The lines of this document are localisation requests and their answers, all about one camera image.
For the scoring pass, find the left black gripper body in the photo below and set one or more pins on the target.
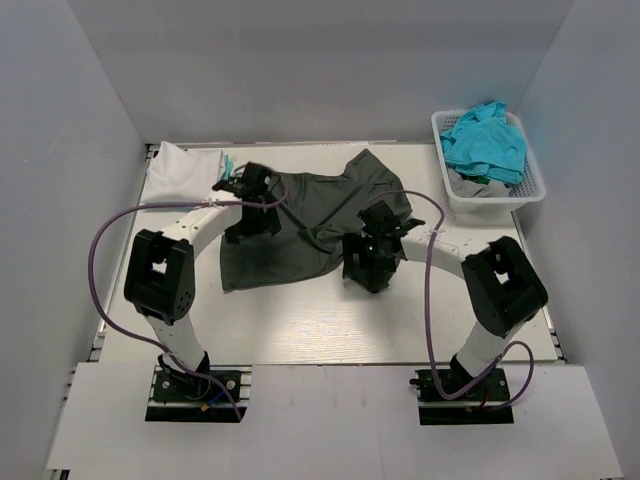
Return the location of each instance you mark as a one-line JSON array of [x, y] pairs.
[[255, 225]]

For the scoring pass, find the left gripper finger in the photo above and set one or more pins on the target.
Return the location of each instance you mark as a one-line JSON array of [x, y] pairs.
[[269, 221], [235, 234]]

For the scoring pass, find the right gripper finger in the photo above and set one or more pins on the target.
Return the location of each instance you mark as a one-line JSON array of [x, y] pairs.
[[375, 279], [352, 247]]

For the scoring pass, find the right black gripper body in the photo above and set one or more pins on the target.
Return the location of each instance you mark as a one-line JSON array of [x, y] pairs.
[[375, 254]]

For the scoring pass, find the dark grey t-shirt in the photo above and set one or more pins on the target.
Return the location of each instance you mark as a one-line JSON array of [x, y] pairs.
[[317, 212]]

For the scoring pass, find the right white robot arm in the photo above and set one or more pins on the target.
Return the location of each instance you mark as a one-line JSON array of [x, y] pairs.
[[504, 290]]

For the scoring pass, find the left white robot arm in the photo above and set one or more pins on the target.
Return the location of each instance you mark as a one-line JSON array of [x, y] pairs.
[[160, 280]]

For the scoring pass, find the folded teal t-shirt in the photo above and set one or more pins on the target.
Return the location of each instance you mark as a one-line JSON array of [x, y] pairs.
[[227, 167]]

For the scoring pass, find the folded white t-shirt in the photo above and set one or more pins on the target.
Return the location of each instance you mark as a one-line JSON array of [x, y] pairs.
[[169, 152]]

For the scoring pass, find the crumpled grey t-shirt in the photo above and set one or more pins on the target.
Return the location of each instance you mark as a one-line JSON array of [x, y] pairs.
[[476, 187]]

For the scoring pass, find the green garment in basket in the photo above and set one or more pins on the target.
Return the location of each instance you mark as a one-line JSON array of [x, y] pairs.
[[475, 176]]

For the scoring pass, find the crumpled turquoise t-shirt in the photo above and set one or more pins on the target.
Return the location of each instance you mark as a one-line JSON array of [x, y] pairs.
[[482, 143]]

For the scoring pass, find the white plastic basket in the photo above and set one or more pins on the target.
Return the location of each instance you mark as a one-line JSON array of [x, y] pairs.
[[530, 190]]

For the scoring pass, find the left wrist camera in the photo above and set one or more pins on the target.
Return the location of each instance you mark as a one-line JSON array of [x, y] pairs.
[[249, 185]]

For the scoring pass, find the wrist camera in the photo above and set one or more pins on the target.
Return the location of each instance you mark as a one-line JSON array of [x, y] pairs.
[[249, 185], [380, 221]]

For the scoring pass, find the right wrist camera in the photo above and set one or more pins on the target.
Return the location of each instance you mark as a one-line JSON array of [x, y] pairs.
[[380, 221]]

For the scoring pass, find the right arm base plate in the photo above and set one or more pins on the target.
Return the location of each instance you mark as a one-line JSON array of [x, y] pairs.
[[481, 405]]

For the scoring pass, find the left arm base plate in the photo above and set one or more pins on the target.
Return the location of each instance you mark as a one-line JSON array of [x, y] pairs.
[[171, 399]]

